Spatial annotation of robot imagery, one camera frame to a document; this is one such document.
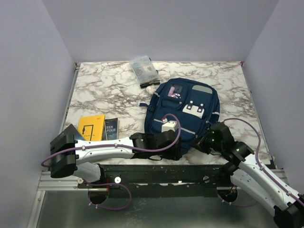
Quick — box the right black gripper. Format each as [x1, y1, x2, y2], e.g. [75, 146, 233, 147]
[189, 128, 224, 154]

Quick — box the navy blue student backpack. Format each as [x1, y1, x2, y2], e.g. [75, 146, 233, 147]
[139, 78, 220, 154]

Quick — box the yellow notebook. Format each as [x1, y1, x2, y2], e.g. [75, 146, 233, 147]
[78, 115, 105, 141]

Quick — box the black metal base rail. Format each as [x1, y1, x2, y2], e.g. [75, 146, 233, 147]
[78, 164, 238, 203]

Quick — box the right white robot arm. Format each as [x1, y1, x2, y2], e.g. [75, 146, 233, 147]
[190, 122, 304, 228]

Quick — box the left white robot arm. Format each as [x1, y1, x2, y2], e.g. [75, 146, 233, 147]
[49, 130, 182, 188]

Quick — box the clear plastic pencil case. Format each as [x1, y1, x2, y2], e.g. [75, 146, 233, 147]
[129, 56, 160, 88]

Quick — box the dark fantasy book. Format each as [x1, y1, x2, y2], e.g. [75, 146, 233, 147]
[62, 124, 84, 140]

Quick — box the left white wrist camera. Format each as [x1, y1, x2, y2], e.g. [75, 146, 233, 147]
[161, 119, 178, 133]

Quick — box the blue landscape book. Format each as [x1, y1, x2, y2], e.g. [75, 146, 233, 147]
[104, 118, 119, 140]

